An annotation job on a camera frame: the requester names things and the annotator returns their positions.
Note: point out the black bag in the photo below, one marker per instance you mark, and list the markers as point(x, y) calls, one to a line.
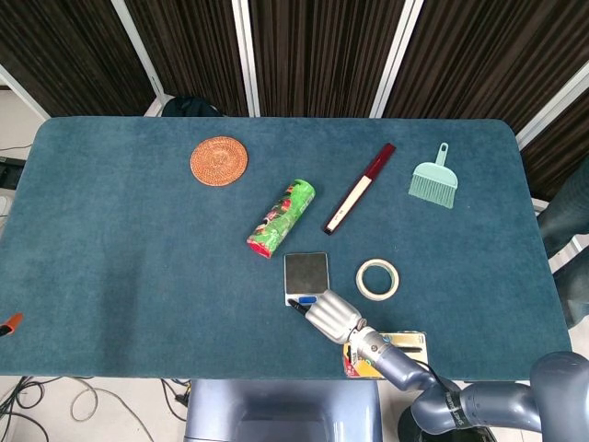
point(188, 107)

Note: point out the blue velvet tablecloth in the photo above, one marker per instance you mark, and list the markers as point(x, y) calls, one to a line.
point(138, 276)

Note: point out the silver digital kitchen scale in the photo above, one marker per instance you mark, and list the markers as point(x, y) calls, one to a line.
point(306, 276)

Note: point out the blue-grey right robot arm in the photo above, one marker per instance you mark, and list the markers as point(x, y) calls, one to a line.
point(483, 405)

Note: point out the orange black tool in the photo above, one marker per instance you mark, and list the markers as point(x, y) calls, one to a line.
point(11, 323)

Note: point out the yellow razor blister pack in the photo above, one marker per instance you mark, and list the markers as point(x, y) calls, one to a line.
point(414, 352)

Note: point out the green cylindrical snack can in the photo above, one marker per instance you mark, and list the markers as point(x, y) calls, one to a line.
point(283, 216)

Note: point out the blue-grey robot torso base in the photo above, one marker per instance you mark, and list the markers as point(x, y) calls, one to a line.
point(280, 410)

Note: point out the white tape roll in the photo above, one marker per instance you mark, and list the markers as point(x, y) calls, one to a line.
point(377, 297)

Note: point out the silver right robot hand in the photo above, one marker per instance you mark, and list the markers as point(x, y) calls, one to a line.
point(333, 315)

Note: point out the dark red long narrow box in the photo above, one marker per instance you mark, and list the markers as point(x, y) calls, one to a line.
point(359, 191)

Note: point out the white partition frame post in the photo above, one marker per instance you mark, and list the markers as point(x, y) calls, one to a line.
point(138, 48)
point(396, 55)
point(547, 108)
point(246, 55)
point(23, 89)

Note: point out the mint green hand brush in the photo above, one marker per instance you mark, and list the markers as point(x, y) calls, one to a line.
point(432, 184)

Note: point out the round woven rattan coaster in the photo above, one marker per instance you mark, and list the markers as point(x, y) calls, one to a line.
point(219, 161)

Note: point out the dark slatted partition panel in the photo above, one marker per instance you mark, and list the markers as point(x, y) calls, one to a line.
point(483, 55)
point(69, 50)
point(561, 156)
point(193, 46)
point(322, 55)

